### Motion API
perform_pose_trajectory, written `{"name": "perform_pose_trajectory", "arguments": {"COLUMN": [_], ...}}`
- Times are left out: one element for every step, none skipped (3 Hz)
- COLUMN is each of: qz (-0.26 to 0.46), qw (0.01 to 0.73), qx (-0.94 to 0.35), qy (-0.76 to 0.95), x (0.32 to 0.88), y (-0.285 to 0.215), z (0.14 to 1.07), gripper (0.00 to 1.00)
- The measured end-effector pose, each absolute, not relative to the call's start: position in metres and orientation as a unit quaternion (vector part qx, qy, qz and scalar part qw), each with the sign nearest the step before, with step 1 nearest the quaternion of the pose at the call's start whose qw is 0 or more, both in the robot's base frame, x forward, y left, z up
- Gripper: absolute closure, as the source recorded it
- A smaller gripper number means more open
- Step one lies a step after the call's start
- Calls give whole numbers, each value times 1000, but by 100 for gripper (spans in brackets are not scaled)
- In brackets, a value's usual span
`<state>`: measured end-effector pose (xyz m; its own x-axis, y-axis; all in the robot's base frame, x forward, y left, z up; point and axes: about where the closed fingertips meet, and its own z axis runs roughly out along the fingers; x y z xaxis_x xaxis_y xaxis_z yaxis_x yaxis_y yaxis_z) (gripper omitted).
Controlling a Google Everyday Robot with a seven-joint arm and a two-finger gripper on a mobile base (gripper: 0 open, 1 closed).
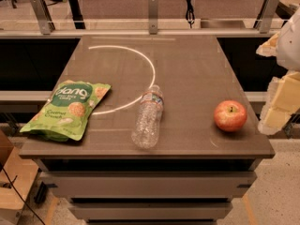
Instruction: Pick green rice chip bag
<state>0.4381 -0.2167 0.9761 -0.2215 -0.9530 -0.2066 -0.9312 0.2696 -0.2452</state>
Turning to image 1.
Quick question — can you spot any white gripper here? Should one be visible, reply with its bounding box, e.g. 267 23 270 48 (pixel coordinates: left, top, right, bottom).
256 8 300 135

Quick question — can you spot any green rice chip bag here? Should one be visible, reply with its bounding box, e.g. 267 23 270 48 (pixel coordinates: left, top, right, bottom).
21 80 111 142

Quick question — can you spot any red apple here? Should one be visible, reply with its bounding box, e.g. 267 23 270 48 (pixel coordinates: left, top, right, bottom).
214 100 248 132

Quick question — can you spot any grey drawer cabinet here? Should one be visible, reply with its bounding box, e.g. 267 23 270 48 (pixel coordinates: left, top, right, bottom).
21 35 274 225

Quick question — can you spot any clear plastic water bottle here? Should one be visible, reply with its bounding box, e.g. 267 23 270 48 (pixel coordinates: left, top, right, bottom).
131 85 164 149

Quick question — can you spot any black table leg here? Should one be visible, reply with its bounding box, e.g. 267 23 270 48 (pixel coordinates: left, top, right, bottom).
68 0 85 29

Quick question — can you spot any wooden box at left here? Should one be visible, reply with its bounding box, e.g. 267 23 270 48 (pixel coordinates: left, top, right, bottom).
0 131 38 225

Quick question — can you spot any metal rail with brackets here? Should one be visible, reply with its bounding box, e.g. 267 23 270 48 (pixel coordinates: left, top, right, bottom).
0 0 300 39

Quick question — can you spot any black hanging cable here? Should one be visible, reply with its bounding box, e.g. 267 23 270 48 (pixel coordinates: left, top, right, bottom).
184 0 196 29

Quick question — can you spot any black cable on floor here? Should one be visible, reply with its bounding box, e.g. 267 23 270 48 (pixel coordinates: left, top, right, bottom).
0 162 46 225

